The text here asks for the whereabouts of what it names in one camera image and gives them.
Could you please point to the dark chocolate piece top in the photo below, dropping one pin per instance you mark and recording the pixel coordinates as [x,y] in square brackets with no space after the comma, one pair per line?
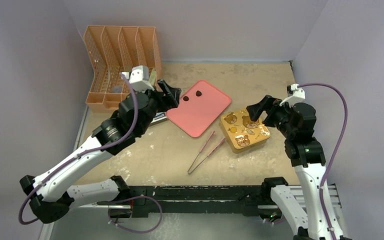
[198,93]

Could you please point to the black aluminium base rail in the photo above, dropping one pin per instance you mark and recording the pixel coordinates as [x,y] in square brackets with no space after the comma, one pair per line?
[247,200]

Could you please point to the green eraser block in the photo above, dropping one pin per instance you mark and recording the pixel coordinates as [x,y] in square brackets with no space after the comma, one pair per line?
[153,77]

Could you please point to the grey blue stapler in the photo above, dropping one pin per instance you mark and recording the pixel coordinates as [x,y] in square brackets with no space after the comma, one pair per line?
[159,117]

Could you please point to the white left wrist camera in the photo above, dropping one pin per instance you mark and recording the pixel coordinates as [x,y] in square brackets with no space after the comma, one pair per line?
[138,78]

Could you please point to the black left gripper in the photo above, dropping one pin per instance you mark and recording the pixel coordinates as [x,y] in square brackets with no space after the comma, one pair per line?
[172,93]

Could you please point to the silver foil tray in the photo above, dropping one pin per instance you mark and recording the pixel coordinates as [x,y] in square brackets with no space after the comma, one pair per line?
[239,117]

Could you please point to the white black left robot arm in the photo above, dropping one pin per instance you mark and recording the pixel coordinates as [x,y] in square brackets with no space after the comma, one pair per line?
[54,193]

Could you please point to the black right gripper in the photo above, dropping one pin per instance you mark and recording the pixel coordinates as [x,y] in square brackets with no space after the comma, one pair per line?
[271,110]

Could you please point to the pink plastic tray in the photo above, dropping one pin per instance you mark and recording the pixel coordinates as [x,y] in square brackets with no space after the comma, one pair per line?
[199,112]

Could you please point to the gold chocolate box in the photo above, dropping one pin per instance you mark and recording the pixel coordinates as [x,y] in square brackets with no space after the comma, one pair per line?
[241,139]

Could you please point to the orange plastic file organizer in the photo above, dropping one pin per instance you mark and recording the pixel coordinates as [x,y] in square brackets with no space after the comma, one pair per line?
[115,49]

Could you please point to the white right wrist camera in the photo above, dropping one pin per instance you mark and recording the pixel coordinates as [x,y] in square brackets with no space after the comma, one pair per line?
[295,93]

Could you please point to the pink tongs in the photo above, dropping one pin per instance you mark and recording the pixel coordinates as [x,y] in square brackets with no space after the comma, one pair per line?
[202,156]

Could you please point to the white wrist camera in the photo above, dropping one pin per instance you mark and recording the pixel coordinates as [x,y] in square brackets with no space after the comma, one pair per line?
[138,78]
[295,93]

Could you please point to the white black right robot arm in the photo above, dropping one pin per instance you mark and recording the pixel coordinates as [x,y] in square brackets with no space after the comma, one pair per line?
[317,219]

